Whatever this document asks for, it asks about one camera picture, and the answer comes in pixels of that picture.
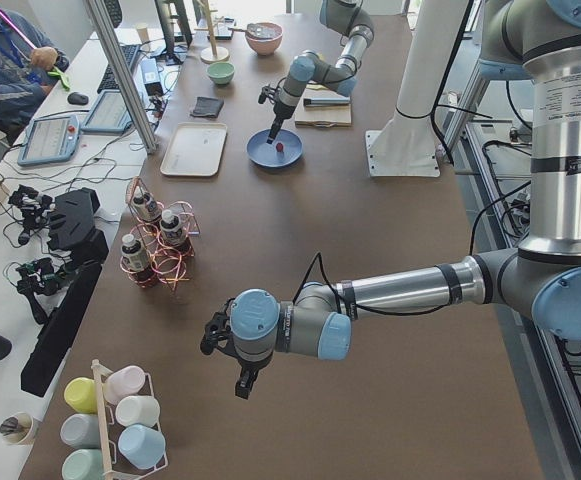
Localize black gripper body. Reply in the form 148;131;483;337
200;297;270;370
258;85;297;123

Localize blue plate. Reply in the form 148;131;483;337
246;129;303;169

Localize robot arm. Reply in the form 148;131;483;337
200;1;581;398
258;0;374;144

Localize wooden cutting board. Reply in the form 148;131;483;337
294;84;352;127

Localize pink bowl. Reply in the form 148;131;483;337
245;22;283;56

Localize mint green bowl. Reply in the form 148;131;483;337
206;61;235;86

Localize grey folded cloth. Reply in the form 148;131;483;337
190;96;224;118

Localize clear plastic ice cubes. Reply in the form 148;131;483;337
251;23;279;40

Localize cream plastic tray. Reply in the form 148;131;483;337
160;122;227;177

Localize wooden glass stand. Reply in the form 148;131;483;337
195;0;230;65

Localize metal ice scoop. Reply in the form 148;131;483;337
230;23;266;38

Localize dark syrup bottle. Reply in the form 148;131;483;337
121;233;154;287
159;209;191;254
131;190;161;224

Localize cup rack with pastel cups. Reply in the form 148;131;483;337
60;359;168;479

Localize blue teach pendant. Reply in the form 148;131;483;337
80;89;132;135
17;115;80;166

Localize seated person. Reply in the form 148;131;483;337
0;11;69;144

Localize black handled knife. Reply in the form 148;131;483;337
303;97;350;108

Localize copper wire bottle rack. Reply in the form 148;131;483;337
120;177;200;291

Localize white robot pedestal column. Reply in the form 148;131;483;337
366;0;472;177

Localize aluminium frame post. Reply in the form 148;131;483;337
84;0;157;154

